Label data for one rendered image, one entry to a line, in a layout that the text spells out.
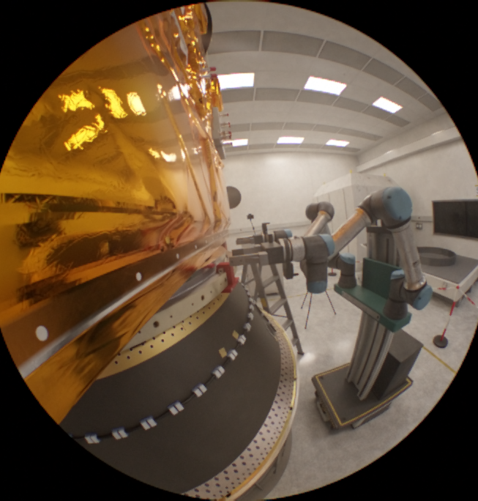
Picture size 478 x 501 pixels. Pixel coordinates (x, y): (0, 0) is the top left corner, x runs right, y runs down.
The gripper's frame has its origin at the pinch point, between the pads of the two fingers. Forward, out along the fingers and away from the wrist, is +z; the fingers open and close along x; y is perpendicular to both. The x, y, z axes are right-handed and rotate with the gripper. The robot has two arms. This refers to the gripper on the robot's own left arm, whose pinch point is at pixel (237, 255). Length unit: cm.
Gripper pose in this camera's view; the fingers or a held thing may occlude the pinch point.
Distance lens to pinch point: 53.9
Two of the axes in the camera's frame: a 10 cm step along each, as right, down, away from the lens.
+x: -0.2, 1.5, -9.9
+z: -9.9, 1.2, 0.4
